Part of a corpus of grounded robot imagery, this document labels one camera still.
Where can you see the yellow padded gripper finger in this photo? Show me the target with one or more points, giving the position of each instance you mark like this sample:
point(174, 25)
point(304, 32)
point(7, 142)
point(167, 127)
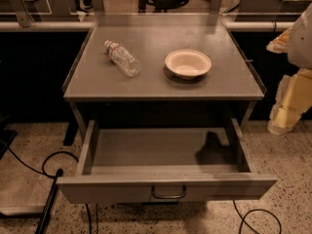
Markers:
point(293, 98)

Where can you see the grey top drawer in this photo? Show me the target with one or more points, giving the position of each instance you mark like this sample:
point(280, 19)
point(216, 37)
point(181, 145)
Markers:
point(164, 166)

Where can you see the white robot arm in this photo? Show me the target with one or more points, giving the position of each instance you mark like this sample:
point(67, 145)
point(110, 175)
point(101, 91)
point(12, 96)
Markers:
point(296, 41)

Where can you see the grey drawer cabinet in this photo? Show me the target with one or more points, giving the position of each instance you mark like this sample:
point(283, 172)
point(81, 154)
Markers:
point(150, 37)

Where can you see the white paper bowl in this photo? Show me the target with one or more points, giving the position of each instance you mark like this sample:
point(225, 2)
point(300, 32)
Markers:
point(188, 64)

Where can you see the clear plastic water bottle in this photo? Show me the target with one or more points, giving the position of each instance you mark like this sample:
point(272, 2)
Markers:
point(127, 63)

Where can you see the black pole on floor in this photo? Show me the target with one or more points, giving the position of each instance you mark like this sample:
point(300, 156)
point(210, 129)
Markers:
point(46, 213)

